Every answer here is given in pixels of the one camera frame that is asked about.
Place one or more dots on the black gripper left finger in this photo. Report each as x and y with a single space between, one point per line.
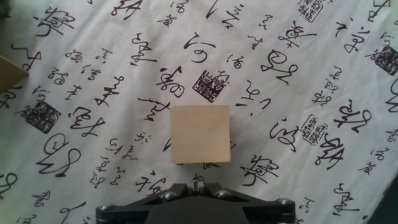
130 211

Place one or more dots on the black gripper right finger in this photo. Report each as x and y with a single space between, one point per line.
267 211

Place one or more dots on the light wooden cube block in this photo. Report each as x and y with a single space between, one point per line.
200 133

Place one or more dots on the beige calligraphy print tablecloth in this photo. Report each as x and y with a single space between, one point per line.
280 93

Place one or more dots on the wooden picture frame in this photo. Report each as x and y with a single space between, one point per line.
9 74

